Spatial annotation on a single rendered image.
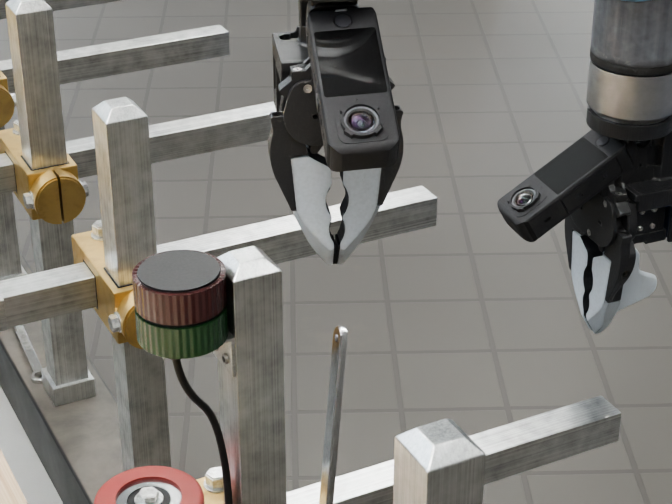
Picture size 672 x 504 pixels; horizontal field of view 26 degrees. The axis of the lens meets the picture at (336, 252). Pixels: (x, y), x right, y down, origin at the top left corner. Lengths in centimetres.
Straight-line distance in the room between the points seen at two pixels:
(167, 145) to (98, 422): 29
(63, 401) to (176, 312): 64
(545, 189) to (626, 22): 16
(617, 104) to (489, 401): 164
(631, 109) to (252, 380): 40
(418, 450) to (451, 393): 205
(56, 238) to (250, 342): 53
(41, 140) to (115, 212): 25
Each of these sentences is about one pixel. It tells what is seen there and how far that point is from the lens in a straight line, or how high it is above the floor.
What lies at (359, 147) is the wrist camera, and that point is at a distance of 89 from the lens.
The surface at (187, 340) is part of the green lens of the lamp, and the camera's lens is 93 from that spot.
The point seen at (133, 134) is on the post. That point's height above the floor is 110.
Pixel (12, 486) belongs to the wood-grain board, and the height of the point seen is 90.
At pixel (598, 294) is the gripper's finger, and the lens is 128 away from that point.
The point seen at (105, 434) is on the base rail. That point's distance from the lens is 150.
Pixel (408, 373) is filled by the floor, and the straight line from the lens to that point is 285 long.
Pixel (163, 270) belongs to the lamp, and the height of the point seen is 111.
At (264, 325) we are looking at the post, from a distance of 97.
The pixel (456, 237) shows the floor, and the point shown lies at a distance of 334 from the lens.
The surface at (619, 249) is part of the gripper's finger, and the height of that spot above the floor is 99.
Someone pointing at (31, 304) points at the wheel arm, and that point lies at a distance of 124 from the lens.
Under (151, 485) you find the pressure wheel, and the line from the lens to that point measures 109.
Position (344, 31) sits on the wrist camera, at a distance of 94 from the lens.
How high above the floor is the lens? 157
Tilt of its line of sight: 29 degrees down
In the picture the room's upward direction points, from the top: straight up
